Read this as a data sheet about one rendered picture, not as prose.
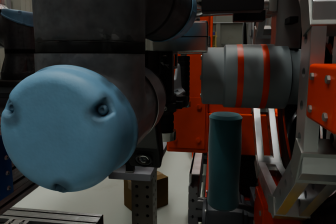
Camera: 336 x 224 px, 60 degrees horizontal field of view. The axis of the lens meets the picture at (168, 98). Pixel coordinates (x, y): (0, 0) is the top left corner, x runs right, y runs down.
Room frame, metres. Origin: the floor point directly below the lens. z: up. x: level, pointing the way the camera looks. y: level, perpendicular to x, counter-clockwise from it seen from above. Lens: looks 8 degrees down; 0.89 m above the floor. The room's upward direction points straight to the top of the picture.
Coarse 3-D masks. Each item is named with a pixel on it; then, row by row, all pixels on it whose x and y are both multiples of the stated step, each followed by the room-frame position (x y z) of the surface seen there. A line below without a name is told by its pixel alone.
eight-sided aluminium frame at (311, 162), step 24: (312, 0) 0.38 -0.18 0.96; (264, 24) 0.83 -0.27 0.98; (312, 24) 0.37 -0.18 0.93; (312, 48) 0.37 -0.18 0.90; (312, 120) 0.37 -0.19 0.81; (312, 144) 0.37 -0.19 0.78; (264, 168) 0.68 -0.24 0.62; (288, 168) 0.44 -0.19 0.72; (312, 168) 0.37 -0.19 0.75; (264, 192) 0.62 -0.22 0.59; (288, 192) 0.43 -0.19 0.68; (312, 192) 0.44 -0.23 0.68; (288, 216) 0.50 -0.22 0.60
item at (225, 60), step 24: (216, 48) 0.64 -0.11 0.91; (240, 48) 0.61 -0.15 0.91; (264, 48) 0.61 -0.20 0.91; (288, 48) 0.60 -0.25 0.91; (216, 72) 0.60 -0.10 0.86; (240, 72) 0.58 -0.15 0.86; (264, 72) 0.57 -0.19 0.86; (288, 72) 0.57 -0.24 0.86; (216, 96) 0.61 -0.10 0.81; (240, 96) 0.59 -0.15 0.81; (264, 96) 0.58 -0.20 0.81; (288, 96) 0.58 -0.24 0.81
